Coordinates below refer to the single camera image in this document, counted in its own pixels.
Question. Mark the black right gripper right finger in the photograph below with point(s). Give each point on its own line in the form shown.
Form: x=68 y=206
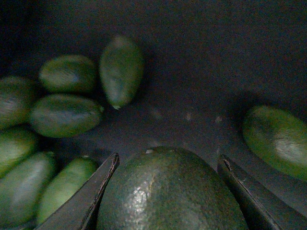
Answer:
x=262 y=209

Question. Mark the green avocado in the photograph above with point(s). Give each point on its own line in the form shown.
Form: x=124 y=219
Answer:
x=64 y=115
x=17 y=96
x=68 y=74
x=16 y=144
x=121 y=69
x=21 y=189
x=167 y=188
x=278 y=138
x=64 y=185

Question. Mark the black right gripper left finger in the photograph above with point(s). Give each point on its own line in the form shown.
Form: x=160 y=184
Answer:
x=80 y=211

